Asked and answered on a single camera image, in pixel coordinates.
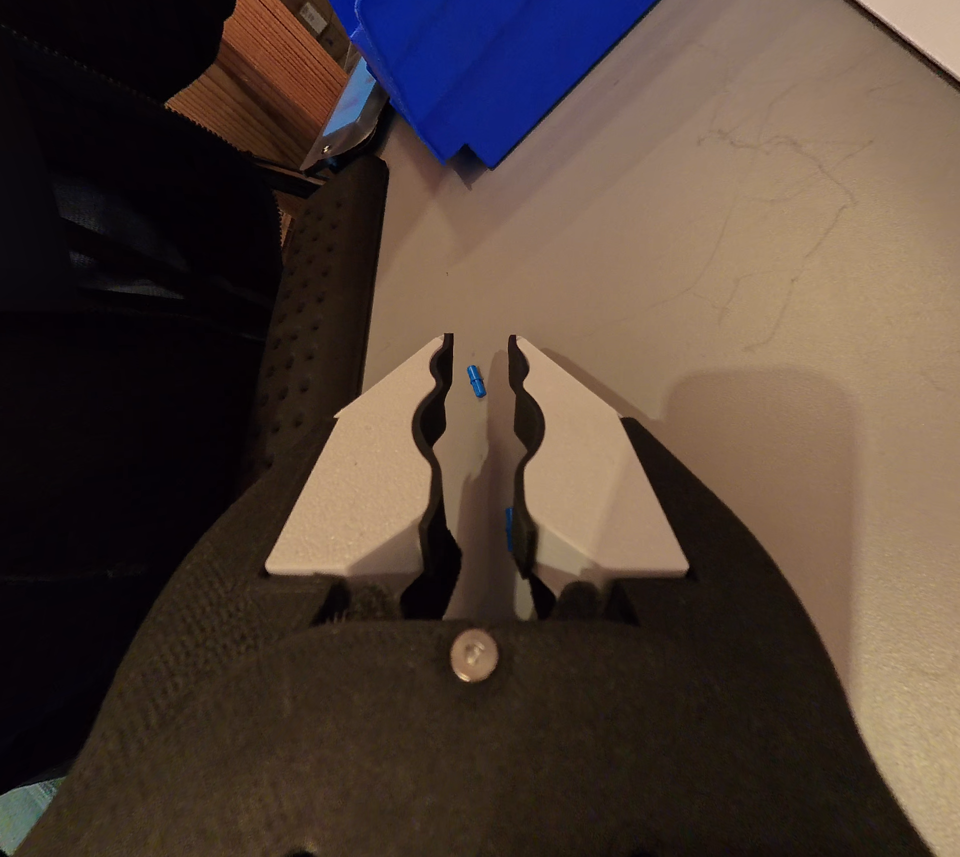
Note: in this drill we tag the black perforated board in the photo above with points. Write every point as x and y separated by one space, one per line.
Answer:
326 317

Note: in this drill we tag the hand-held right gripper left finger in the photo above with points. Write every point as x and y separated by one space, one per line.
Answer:
360 497

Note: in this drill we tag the blue connector pin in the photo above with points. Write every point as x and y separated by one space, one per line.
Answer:
475 381
509 528

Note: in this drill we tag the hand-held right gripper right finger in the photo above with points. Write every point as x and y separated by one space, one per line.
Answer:
598 497

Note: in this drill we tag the wooden slatted panel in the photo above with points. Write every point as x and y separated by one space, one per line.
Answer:
277 77

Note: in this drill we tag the blue tagged parts bin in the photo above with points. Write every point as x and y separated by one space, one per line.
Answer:
510 24

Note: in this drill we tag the metal clamp plate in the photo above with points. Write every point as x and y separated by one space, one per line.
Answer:
345 118

